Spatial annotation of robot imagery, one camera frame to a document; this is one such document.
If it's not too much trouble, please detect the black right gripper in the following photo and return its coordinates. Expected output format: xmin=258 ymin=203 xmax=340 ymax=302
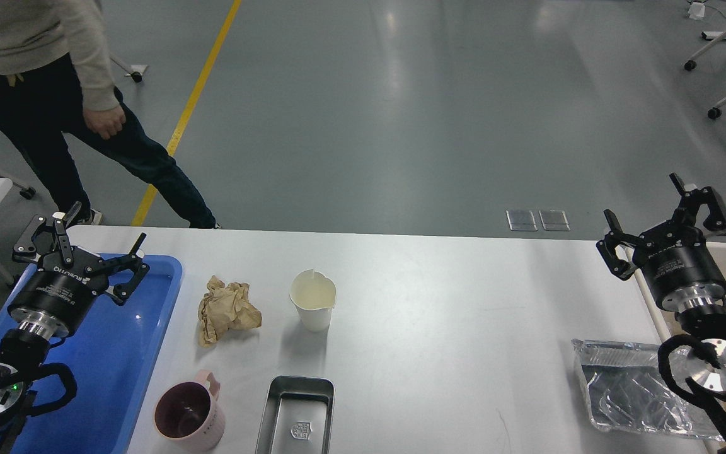
xmin=596 ymin=173 xmax=726 ymax=313

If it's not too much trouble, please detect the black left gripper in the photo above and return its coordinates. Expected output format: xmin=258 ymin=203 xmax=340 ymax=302
xmin=8 ymin=202 xmax=151 ymax=338

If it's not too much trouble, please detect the aluminium foil container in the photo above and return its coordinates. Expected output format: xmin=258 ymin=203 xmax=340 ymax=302
xmin=571 ymin=339 xmax=722 ymax=442

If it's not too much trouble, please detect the pink HOME mug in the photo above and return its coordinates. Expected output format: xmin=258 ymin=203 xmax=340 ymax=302
xmin=153 ymin=369 xmax=226 ymax=452

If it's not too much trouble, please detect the stainless steel rectangular tray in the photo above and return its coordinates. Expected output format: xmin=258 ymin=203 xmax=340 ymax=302
xmin=255 ymin=376 xmax=335 ymax=453

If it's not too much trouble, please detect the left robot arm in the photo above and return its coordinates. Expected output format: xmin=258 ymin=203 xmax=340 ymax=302
xmin=0 ymin=203 xmax=149 ymax=453

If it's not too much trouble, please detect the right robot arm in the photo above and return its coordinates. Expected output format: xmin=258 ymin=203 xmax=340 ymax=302
xmin=596 ymin=173 xmax=726 ymax=453

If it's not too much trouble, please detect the blue plastic tray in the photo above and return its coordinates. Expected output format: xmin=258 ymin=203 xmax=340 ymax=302
xmin=11 ymin=255 xmax=183 ymax=453

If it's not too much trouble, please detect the floor socket plate left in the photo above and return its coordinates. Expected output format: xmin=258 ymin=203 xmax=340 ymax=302
xmin=506 ymin=209 xmax=539 ymax=232

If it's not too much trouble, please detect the crumpled brown paper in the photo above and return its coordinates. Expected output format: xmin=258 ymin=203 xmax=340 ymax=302
xmin=197 ymin=275 xmax=263 ymax=348

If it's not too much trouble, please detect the person in beige hoodie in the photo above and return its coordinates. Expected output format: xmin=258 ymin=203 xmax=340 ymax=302
xmin=0 ymin=1 xmax=219 ymax=229

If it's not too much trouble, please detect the white power adapter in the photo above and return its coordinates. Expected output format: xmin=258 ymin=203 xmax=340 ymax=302
xmin=688 ymin=2 xmax=706 ymax=21

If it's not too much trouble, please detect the white paper cup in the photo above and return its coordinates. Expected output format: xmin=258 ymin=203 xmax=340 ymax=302
xmin=290 ymin=269 xmax=337 ymax=332

